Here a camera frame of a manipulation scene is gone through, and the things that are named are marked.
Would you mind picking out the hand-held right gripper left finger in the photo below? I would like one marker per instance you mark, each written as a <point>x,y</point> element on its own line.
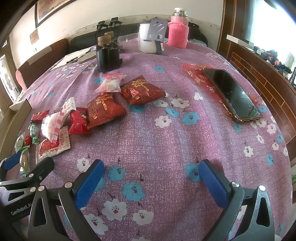
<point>89,183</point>

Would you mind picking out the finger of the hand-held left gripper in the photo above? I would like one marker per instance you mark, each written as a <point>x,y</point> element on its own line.
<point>44,166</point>
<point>12,160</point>

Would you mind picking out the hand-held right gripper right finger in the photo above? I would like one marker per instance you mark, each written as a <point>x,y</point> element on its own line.
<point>212,183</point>

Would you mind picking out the brown candy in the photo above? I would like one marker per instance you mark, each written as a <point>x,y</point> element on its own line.
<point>24,162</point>

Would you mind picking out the green and white candy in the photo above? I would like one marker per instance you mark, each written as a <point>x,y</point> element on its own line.
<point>20,142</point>

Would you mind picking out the red and white snack packet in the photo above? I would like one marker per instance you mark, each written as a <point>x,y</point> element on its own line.
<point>52,148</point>

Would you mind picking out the pink striped white snack packet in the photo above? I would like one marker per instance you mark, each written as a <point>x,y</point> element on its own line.
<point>54,122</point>

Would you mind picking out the cardboard box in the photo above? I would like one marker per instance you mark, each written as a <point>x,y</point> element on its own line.
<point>18,111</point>

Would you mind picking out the small red crinkled snack packet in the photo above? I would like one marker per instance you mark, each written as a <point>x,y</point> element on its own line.
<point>77,121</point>

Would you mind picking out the large red snack packet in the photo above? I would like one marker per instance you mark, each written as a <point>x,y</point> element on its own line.
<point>142,89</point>
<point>104,109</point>

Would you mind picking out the clear pink snack packet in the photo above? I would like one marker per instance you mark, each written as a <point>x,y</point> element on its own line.
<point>109,84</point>

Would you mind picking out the purple floral tablecloth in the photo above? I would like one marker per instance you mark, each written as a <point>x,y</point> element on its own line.
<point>161,139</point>

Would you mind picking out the pink plush item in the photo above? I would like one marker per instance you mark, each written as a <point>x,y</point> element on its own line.
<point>20,80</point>

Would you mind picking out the wooden glass door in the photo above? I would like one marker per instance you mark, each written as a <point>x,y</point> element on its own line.
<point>7,78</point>

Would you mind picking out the black smartphone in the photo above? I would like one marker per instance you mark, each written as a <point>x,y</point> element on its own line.
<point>233,95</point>

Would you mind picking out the brown sofa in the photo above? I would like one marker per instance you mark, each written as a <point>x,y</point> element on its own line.
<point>44,60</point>

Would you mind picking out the red foil envelope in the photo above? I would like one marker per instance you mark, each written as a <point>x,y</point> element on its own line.
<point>196,74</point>

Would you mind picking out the white paper sheets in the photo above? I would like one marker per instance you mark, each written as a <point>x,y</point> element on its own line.
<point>69,58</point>

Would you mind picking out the beige notebook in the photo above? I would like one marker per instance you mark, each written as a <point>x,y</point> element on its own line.
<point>86,58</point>

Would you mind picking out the wooden brick-pattern panel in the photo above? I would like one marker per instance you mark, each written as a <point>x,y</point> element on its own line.
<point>254,67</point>

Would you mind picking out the black bottle with cork cap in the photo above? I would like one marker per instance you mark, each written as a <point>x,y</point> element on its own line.
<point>106,58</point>

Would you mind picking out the black sofa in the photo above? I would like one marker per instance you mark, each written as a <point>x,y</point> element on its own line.
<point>83,39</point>

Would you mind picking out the dark clutter on sill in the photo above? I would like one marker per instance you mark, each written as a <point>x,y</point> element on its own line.
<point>275,58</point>

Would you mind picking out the white sill board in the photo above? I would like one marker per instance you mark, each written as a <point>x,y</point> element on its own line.
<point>239,39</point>

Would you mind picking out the clear plastic cup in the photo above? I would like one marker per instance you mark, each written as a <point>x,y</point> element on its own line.
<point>127,39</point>

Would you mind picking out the black clamp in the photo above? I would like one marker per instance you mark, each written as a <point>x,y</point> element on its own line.
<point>101,25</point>
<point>115,22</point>

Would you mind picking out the bottle with pink knit sleeve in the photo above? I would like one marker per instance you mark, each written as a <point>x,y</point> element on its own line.
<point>177,32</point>

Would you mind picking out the small wall label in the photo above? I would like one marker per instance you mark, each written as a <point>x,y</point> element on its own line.
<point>34,36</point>

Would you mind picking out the framed wall painting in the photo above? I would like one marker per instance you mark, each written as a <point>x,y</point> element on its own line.
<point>48,9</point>

